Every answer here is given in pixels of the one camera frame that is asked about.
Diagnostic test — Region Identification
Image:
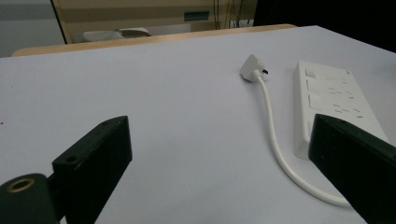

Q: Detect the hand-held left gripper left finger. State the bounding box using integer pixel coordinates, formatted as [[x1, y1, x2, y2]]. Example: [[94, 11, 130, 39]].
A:
[[51, 115, 134, 224]]

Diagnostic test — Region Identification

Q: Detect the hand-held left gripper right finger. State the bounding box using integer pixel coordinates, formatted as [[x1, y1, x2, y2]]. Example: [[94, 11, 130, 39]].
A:
[[307, 113, 396, 224]]

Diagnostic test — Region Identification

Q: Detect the white power strip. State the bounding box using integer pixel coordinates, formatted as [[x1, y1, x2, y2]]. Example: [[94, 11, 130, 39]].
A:
[[292, 60, 390, 161]]

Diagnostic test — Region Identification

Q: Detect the grey white chair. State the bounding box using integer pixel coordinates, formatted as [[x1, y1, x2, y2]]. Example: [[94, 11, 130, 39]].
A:
[[72, 26, 151, 44]]

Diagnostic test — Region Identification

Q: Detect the light wooden table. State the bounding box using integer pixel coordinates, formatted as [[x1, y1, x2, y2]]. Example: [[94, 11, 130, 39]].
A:
[[12, 23, 298, 58]]

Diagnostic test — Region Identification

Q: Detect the white power plug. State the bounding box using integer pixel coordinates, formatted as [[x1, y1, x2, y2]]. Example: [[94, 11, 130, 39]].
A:
[[239, 54, 270, 84]]

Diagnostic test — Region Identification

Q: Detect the beige cabinet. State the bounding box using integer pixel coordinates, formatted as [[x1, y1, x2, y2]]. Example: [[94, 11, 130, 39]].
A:
[[50, 0, 259, 45]]

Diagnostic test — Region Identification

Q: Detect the white power cable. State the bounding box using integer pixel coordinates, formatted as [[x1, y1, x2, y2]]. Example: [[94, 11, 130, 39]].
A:
[[253, 70, 353, 208]]

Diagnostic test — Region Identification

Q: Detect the bundle of hanging cables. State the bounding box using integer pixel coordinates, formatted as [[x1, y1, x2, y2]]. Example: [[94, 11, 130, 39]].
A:
[[212, 0, 254, 30]]

